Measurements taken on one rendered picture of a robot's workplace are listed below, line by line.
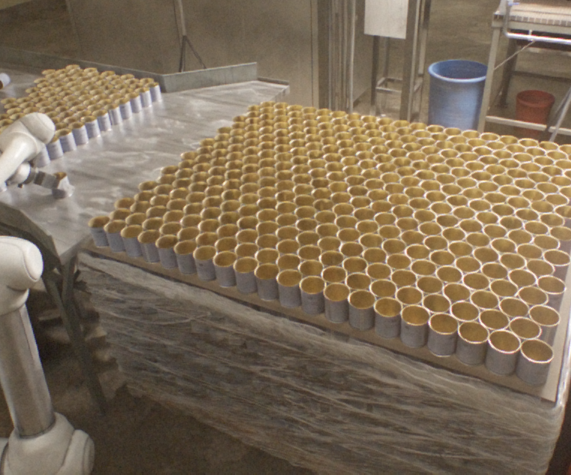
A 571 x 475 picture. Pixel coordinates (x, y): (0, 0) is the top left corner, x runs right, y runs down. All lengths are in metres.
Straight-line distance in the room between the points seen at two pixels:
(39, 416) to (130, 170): 1.03
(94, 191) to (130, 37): 3.20
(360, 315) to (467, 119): 3.27
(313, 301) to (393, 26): 3.10
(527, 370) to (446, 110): 3.32
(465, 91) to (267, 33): 1.54
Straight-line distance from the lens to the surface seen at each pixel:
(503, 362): 1.38
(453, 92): 4.42
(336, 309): 1.45
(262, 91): 2.91
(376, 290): 1.50
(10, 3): 9.79
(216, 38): 4.70
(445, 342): 1.38
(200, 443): 2.65
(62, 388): 3.02
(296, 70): 4.38
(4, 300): 1.50
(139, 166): 2.33
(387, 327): 1.41
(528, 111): 4.97
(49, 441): 1.73
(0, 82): 3.51
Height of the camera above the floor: 2.17
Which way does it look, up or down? 34 degrees down
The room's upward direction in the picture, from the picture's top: 2 degrees counter-clockwise
